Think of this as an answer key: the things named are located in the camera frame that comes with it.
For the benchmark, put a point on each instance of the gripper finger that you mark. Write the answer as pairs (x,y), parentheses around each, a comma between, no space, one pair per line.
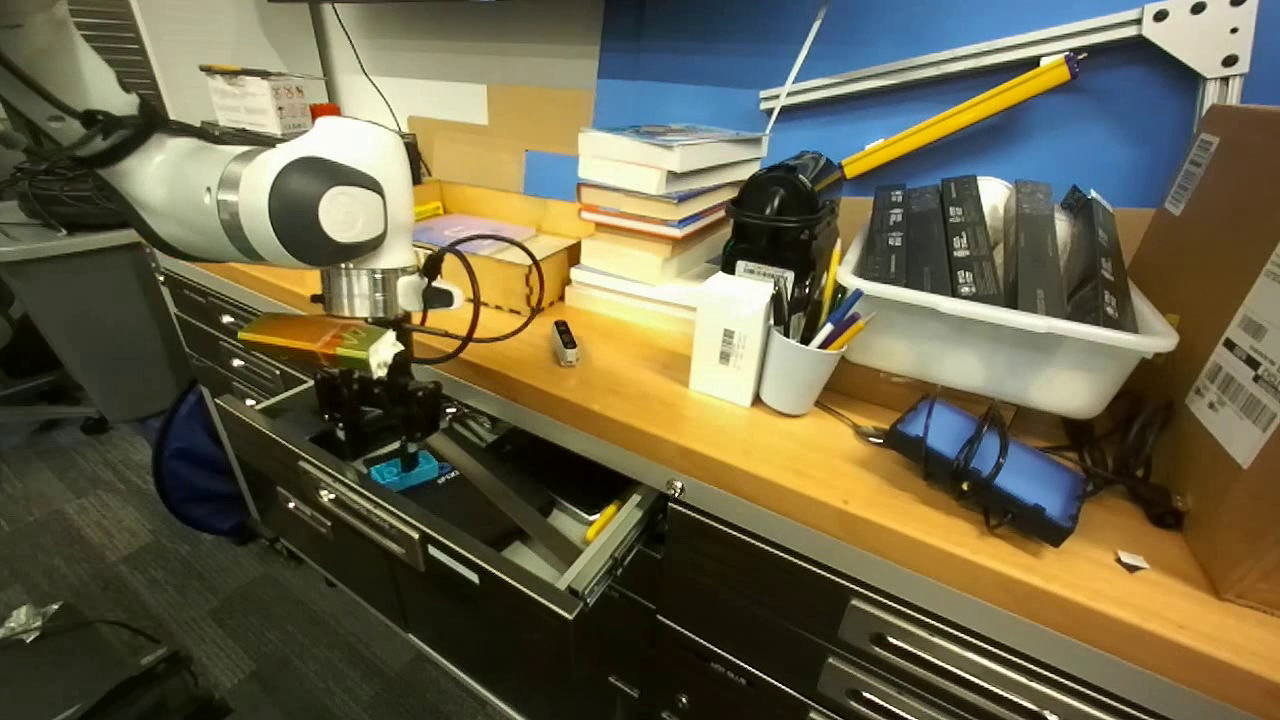
(409,450)
(350,435)

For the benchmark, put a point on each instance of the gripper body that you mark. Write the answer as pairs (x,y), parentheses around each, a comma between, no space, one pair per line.
(380,398)

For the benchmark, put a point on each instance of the small blue object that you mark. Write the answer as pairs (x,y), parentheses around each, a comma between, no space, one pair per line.
(425,470)

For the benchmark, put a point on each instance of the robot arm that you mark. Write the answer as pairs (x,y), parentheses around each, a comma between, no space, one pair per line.
(200,190)

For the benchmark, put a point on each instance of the open black drawer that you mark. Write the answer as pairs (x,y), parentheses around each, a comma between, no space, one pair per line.
(480,560)

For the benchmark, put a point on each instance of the closed black drawer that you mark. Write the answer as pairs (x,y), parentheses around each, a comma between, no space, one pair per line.
(200,300)
(760,580)
(215,360)

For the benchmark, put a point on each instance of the flat black box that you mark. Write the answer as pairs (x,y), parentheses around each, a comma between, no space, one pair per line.
(470,505)

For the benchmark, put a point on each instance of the blue bag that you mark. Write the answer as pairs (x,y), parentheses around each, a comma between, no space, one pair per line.
(195,470)

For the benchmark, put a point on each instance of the black case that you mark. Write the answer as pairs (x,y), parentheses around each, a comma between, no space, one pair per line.
(570,470)

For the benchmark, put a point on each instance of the small black and white device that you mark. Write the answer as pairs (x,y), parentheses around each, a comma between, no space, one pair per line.
(565,343)

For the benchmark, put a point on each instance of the open wooden box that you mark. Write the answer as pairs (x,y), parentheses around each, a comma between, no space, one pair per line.
(520,270)

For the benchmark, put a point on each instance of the purple book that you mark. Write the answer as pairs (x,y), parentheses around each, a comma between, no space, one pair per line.
(470,231)

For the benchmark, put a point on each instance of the yellow marker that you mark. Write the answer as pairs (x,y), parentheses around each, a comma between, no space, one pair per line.
(601,521)

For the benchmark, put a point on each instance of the cardboard sheet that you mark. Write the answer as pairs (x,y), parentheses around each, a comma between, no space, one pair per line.
(530,120)

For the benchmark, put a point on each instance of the white box with labels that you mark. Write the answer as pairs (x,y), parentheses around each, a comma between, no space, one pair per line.
(260,100)

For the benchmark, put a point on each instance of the stack of books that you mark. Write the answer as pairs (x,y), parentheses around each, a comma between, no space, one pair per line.
(660,220)

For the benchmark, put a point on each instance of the white carton with barcode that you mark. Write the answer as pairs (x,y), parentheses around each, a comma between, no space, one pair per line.
(730,340)

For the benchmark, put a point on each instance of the crumpled foil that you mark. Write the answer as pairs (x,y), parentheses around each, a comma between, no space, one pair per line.
(28,620)

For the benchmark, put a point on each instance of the white cup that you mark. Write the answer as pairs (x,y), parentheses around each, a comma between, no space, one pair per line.
(795,375)

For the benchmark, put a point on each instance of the heap of pens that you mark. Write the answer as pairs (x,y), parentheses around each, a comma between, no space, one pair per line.
(835,318)

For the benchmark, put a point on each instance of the black product box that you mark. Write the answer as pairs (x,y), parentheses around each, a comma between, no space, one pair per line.
(927,240)
(1100,260)
(1038,250)
(970,240)
(886,235)

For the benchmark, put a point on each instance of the white plastic bin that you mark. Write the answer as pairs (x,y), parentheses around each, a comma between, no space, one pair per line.
(1000,350)

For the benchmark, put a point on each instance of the blue power brick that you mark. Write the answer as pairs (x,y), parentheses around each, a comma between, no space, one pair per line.
(1030,485)

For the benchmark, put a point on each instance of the long yellow stick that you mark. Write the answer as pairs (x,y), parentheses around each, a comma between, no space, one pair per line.
(960,115)

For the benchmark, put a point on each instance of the scrap of paper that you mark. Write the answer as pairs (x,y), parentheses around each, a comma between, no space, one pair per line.
(1132,560)

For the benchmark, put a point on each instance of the large cardboard box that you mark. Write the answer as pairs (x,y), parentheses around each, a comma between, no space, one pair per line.
(1210,350)

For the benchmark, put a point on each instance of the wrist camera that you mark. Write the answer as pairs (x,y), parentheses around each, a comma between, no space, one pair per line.
(300,338)

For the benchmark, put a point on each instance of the aluminium rail frame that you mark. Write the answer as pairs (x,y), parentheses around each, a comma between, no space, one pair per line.
(1190,30)

